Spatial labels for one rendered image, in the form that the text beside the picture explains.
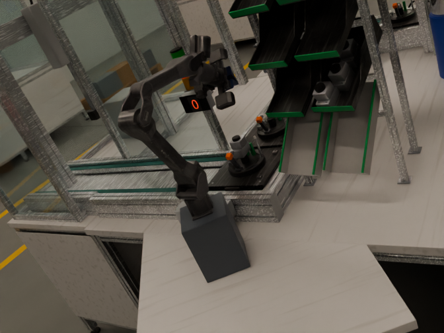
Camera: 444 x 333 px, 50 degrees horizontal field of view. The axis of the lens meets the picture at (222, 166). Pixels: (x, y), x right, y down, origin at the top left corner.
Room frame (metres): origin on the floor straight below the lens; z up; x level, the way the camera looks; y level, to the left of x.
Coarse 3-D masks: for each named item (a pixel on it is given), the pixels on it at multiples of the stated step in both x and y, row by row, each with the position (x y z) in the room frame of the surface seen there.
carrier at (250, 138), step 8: (264, 120) 1.78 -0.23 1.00; (272, 120) 1.72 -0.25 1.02; (280, 120) 1.75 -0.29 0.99; (256, 128) 1.82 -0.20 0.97; (272, 128) 1.71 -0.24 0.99; (280, 128) 1.68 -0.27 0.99; (248, 136) 1.78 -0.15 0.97; (256, 136) 1.75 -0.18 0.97; (264, 136) 1.69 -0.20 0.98; (272, 136) 1.67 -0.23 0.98; (280, 136) 1.66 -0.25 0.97; (264, 144) 1.65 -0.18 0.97; (272, 144) 1.62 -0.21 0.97; (280, 144) 1.59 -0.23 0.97
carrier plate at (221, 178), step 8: (264, 152) 1.59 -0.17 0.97; (280, 152) 1.54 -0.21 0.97; (272, 160) 1.50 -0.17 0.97; (224, 168) 1.60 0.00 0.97; (264, 168) 1.47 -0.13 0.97; (272, 168) 1.45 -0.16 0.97; (216, 176) 1.56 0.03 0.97; (224, 176) 1.54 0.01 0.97; (232, 176) 1.51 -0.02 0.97; (248, 176) 1.46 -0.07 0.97; (256, 176) 1.44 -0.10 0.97; (264, 176) 1.42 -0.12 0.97; (208, 184) 1.53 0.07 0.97; (216, 184) 1.51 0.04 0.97; (224, 184) 1.48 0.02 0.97; (232, 184) 1.46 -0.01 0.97; (240, 184) 1.43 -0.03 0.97; (248, 184) 1.41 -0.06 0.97; (256, 184) 1.39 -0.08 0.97; (264, 184) 1.38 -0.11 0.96
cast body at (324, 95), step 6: (318, 84) 1.24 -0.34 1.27; (324, 84) 1.23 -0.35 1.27; (330, 84) 1.23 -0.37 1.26; (318, 90) 1.22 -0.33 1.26; (324, 90) 1.22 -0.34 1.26; (330, 90) 1.22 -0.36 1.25; (336, 90) 1.24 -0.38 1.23; (318, 96) 1.23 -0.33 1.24; (324, 96) 1.21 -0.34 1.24; (330, 96) 1.22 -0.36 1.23; (336, 96) 1.23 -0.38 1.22; (318, 102) 1.24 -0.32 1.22; (324, 102) 1.22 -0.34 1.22; (330, 102) 1.21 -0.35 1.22
